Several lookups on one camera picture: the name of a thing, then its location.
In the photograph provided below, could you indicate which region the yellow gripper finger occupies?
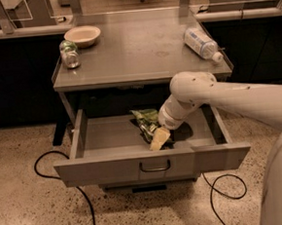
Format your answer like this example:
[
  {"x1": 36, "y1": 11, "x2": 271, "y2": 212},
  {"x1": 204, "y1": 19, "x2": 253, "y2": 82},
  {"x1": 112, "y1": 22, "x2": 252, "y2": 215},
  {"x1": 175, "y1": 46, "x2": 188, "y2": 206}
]
[{"x1": 150, "y1": 127, "x2": 170, "y2": 151}]

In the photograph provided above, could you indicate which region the green jalapeno chip bag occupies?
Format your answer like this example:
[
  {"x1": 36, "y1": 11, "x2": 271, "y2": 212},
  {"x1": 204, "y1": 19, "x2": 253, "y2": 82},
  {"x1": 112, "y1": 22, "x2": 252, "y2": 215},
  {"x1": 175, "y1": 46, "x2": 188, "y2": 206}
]
[{"x1": 131, "y1": 108, "x2": 173, "y2": 144}]

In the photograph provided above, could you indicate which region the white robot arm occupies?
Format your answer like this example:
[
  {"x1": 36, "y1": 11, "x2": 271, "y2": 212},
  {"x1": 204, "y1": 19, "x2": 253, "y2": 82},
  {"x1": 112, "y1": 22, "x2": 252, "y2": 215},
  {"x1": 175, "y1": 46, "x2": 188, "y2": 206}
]
[{"x1": 151, "y1": 71, "x2": 282, "y2": 225}]

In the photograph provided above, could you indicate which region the grey open top drawer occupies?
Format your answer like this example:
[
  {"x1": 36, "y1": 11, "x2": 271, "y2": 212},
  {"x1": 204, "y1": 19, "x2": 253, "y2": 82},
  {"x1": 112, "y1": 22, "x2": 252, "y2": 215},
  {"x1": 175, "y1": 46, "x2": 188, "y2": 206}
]
[{"x1": 53, "y1": 105, "x2": 250, "y2": 187}]

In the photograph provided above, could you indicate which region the grey metal counter cabinet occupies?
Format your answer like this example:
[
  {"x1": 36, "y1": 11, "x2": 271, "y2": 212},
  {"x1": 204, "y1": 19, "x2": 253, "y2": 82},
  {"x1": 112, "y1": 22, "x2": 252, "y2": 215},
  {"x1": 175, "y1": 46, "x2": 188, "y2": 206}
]
[{"x1": 46, "y1": 3, "x2": 244, "y2": 200}]

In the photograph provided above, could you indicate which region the clear plastic water bottle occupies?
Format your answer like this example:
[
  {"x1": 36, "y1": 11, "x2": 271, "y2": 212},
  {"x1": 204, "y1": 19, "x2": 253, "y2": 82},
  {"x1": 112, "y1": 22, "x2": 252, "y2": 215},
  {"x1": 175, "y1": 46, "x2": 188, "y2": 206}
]
[{"x1": 184, "y1": 27, "x2": 224, "y2": 62}]

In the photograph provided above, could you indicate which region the green soda can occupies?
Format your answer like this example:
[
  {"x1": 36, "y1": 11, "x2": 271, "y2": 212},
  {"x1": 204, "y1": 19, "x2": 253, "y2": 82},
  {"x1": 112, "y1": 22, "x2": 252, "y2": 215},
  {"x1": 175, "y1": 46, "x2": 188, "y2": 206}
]
[{"x1": 59, "y1": 40, "x2": 81, "y2": 69}]

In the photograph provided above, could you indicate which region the beige ceramic bowl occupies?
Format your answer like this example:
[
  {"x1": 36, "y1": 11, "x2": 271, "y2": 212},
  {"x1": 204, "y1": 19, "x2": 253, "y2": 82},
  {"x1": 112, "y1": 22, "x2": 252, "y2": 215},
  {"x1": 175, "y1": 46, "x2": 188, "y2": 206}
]
[{"x1": 64, "y1": 25, "x2": 101, "y2": 49}]

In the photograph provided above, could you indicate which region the glass railing barrier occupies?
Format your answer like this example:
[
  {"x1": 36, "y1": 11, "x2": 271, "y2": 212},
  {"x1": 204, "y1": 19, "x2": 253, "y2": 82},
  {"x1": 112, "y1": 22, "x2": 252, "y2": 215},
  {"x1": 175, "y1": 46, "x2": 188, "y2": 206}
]
[{"x1": 0, "y1": 0, "x2": 282, "y2": 34}]

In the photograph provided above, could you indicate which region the black metal drawer handle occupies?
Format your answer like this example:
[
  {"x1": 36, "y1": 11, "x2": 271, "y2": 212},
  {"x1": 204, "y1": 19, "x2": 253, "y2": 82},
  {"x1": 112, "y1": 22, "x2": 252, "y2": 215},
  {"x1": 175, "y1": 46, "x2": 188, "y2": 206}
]
[{"x1": 138, "y1": 159, "x2": 171, "y2": 172}]

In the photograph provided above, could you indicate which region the black cable right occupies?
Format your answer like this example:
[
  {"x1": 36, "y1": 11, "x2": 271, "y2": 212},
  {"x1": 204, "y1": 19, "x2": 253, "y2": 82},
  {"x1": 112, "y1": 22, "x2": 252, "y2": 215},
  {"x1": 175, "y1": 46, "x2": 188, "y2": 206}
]
[{"x1": 201, "y1": 169, "x2": 250, "y2": 225}]

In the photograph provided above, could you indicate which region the black cable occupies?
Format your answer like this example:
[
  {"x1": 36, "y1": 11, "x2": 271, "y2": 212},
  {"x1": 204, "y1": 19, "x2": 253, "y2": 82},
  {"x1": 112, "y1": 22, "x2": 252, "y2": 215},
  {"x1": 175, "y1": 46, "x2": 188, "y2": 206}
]
[
  {"x1": 32, "y1": 147, "x2": 97, "y2": 225},
  {"x1": 201, "y1": 169, "x2": 250, "y2": 225}
]

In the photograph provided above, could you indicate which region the black cable left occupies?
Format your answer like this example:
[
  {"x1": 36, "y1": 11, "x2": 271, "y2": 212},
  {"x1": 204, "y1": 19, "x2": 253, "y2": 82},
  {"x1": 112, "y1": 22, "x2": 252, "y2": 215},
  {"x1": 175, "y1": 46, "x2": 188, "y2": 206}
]
[{"x1": 32, "y1": 147, "x2": 97, "y2": 225}]

